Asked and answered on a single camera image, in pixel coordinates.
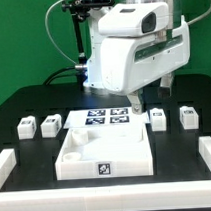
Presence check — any white U-shaped obstacle fence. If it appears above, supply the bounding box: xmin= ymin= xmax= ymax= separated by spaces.
xmin=0 ymin=135 xmax=211 ymax=211

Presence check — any white square table top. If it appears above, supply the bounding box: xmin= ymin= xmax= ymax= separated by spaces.
xmin=55 ymin=124 xmax=154 ymax=180

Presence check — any black camera on stand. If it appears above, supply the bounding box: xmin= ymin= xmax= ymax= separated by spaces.
xmin=61 ymin=0 xmax=114 ymax=64

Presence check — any black cable at base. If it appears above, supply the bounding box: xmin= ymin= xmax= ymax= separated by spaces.
xmin=41 ymin=65 xmax=84 ymax=87

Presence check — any white sheet with AprilTags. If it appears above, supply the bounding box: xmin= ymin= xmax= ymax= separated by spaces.
xmin=64 ymin=107 xmax=149 ymax=129

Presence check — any grey camera cable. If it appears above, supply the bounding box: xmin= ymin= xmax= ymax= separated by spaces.
xmin=43 ymin=0 xmax=84 ymax=68

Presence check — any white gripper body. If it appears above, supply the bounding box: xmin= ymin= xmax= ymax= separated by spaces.
xmin=98 ymin=1 xmax=190 ymax=96

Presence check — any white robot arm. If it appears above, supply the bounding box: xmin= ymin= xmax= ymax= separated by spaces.
xmin=79 ymin=0 xmax=190 ymax=114

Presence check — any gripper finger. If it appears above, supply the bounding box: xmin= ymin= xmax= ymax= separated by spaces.
xmin=158 ymin=73 xmax=174 ymax=99
xmin=127 ymin=90 xmax=144 ymax=115

